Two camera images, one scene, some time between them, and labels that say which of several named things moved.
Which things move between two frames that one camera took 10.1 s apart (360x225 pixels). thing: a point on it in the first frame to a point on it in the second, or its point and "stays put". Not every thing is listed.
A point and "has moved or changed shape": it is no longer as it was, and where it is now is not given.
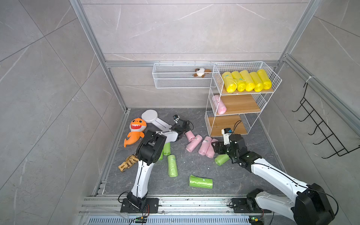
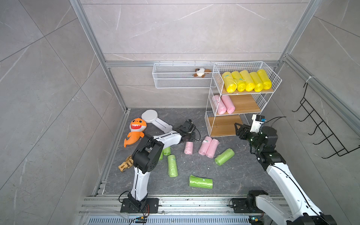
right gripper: (219, 145) to (243, 129)
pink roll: (192, 144) has moved or changed shape
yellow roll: (249, 83) stays put
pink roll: (222, 108) stays put
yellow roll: (266, 83) stays put
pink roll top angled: (190, 135) has moved or changed shape
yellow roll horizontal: (258, 85) stays put
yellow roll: (229, 82) stays put
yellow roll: (240, 83) stays put
